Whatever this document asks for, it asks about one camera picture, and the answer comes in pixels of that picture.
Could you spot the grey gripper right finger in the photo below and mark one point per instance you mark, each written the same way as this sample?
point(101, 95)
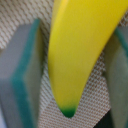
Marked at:
point(116, 63)

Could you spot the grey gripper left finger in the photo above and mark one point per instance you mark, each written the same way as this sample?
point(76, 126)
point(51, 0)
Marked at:
point(21, 68)

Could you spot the yellow toy banana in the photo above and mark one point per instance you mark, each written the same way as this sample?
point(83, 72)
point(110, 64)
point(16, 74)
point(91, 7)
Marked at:
point(79, 31)

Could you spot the white woven placemat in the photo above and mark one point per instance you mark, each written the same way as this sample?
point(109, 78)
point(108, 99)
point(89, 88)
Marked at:
point(94, 104)

